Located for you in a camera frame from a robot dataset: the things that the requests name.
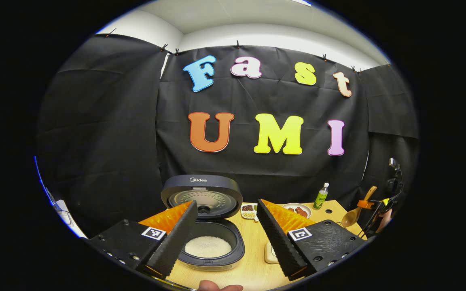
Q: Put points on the blue-edged white board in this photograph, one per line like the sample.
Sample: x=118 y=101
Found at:
x=69 y=221

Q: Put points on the ceiling light panel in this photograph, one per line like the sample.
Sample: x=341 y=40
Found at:
x=302 y=2

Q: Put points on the grey rice cooker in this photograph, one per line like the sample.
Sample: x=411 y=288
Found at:
x=200 y=184

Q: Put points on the white round plate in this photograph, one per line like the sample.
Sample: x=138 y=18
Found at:
x=303 y=207

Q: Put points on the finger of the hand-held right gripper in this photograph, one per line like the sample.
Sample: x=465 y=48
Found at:
x=365 y=204

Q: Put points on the green tea bottle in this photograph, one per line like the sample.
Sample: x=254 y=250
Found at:
x=320 y=199

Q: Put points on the black backdrop cloth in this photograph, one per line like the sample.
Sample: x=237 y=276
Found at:
x=115 y=141

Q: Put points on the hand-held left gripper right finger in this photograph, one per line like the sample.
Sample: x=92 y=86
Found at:
x=279 y=242

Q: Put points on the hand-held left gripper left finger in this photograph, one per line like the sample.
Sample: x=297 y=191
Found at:
x=176 y=238

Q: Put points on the white divided bean plate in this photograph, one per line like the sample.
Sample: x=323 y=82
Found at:
x=248 y=209

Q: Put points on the wooden spoon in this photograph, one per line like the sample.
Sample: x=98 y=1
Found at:
x=350 y=218

